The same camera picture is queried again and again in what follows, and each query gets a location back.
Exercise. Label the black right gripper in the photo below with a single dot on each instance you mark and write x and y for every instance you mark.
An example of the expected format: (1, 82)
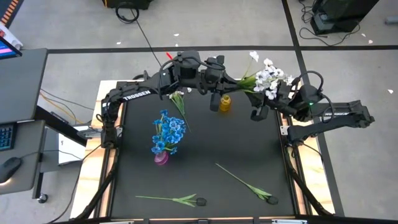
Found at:
(287, 99)

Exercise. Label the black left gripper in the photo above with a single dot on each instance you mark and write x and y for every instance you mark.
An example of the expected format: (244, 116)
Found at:
(214, 76)

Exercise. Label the large white artificial flower bunch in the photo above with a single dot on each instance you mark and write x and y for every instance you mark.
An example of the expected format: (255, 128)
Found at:
(264, 77)

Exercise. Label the cream artificial tulip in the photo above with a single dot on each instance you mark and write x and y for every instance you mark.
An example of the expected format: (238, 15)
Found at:
(254, 56)

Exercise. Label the small white artificial flower bunch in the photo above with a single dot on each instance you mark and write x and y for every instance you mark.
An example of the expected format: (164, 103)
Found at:
(178, 99)

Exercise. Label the blue artificial flower bunch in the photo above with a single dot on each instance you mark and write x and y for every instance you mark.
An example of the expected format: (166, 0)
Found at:
(169, 130)

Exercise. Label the black artificial tulip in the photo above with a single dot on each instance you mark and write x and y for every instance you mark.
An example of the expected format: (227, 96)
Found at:
(201, 202)
(272, 200)

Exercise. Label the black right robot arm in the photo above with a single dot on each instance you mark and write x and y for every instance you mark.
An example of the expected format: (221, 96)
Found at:
(342, 113)

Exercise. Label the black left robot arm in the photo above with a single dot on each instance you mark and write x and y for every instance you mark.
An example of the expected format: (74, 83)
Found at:
(136, 95)

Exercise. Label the yellow glass vase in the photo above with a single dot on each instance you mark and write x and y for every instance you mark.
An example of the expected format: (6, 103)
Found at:
(225, 105)

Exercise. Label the pink ribbed glass vase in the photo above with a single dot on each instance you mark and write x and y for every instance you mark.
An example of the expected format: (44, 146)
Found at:
(161, 159)

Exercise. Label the large black equipment case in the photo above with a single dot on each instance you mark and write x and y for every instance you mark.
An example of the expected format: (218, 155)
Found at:
(342, 12)

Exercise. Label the black floor equipment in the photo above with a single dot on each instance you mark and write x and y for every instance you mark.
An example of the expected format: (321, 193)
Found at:
(143, 3)

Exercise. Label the small grey object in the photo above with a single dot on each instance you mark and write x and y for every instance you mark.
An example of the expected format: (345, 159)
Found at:
(392, 20)

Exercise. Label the light wooden base board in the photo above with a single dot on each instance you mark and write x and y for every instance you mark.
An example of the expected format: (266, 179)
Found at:
(90, 174)

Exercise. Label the white paper box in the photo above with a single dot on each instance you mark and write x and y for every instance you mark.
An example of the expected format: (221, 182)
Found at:
(71, 149)

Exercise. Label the black desk crossbar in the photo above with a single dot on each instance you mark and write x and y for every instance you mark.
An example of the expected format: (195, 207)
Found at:
(59, 124)

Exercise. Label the grey low desk top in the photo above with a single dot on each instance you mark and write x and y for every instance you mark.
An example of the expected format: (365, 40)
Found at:
(31, 146)

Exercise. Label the grey raised desk top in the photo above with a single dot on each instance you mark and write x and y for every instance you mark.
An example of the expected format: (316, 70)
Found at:
(21, 87)

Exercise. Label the black desk leg with caster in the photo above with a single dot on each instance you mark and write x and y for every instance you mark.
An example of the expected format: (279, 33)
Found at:
(42, 198)

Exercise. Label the computer monitor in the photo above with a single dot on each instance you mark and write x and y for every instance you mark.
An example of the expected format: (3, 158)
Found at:
(7, 49)

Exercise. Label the black backlit keyboard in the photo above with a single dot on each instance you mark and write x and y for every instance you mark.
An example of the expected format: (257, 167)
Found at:
(7, 137)

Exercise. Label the orange black striped mat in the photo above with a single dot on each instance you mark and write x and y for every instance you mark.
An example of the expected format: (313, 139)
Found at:
(11, 9)

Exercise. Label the black computer mouse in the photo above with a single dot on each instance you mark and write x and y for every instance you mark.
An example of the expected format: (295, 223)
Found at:
(9, 168)

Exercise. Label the small white bracket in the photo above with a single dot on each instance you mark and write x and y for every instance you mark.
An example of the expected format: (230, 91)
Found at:
(283, 130)

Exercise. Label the black frame post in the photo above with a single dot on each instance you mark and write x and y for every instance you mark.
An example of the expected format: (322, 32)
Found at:
(145, 76)

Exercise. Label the black aluminium table frame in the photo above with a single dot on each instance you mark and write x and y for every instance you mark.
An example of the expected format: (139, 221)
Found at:
(122, 85)

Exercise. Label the silver metal bracket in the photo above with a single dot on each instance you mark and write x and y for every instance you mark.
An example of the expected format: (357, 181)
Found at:
(88, 133)

